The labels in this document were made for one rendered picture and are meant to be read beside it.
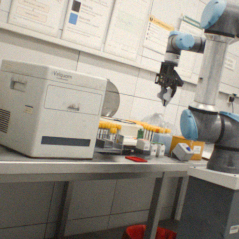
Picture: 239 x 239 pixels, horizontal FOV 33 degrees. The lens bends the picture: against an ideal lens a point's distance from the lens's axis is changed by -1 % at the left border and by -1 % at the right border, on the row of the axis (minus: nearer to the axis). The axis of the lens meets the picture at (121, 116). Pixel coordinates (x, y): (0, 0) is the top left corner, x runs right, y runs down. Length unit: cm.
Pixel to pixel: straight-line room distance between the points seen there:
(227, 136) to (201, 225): 35
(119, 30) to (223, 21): 101
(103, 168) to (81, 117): 21
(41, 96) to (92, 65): 103
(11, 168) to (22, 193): 95
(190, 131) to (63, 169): 50
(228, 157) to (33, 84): 78
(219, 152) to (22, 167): 77
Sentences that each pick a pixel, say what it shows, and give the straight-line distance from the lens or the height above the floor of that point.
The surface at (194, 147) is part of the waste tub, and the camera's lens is 210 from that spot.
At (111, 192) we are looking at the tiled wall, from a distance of 266.
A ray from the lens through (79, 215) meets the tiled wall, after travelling 252.
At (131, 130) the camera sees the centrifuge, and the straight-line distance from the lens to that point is 208.
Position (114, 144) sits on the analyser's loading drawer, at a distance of 166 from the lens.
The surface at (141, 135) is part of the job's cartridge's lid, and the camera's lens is 185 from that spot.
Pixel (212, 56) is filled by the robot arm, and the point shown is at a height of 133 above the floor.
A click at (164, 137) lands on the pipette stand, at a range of 204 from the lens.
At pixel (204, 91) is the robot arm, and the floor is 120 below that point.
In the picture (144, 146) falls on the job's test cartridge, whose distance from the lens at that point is 181.
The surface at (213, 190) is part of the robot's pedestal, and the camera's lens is 160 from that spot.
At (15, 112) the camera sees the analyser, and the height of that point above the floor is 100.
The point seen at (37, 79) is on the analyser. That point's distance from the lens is 133.
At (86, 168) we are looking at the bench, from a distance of 144.
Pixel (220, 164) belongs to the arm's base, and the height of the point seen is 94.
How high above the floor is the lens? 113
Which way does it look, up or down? 3 degrees down
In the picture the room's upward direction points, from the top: 11 degrees clockwise
